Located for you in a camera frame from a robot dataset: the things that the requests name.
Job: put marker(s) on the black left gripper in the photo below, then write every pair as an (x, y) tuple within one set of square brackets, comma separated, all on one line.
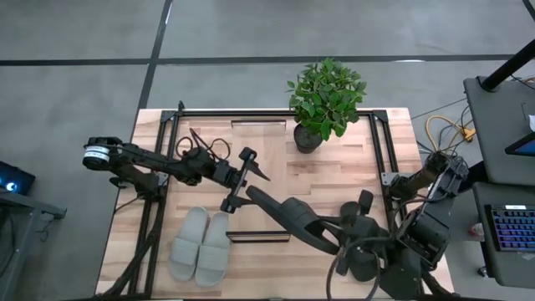
[(227, 173)]

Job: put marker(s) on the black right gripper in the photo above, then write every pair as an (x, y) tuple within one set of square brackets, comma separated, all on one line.
[(363, 230)]

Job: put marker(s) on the black slide sandal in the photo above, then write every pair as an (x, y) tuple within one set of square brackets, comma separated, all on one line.
[(292, 213), (361, 267)]

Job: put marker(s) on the wooden shelf black metal frame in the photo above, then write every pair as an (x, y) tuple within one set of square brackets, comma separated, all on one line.
[(271, 142)]

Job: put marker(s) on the grey slide sandal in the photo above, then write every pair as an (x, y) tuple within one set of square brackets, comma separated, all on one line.
[(186, 251), (213, 259)]

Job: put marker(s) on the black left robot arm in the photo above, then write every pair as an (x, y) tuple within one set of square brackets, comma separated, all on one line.
[(138, 156)]

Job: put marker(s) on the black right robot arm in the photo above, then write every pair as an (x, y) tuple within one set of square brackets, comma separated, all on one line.
[(422, 234)]

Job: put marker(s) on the green potted plant black pot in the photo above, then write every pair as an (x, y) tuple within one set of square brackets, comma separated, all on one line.
[(326, 96)]

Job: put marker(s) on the red white bottle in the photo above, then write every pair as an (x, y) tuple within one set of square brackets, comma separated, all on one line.
[(476, 232)]

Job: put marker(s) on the backlit keyboard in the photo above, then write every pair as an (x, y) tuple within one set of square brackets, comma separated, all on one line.
[(514, 228)]

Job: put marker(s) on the grey desk with keyboard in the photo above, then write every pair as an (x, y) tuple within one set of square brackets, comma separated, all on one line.
[(514, 271)]

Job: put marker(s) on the grey desk with pole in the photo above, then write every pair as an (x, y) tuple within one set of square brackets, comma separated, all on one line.
[(501, 125)]

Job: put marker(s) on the tablet screen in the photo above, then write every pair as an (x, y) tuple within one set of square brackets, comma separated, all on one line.
[(526, 146)]

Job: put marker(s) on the grey metal stand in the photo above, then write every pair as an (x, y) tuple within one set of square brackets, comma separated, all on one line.
[(25, 205)]

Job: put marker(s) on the white paper sheet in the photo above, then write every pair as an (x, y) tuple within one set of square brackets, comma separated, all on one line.
[(531, 123)]

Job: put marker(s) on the black box blue light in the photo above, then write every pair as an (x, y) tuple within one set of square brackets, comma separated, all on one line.
[(16, 177)]

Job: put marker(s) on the black pole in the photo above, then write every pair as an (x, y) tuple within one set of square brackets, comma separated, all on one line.
[(510, 64)]

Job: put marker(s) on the black aluminium table frame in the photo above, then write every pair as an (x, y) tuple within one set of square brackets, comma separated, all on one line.
[(234, 113)]

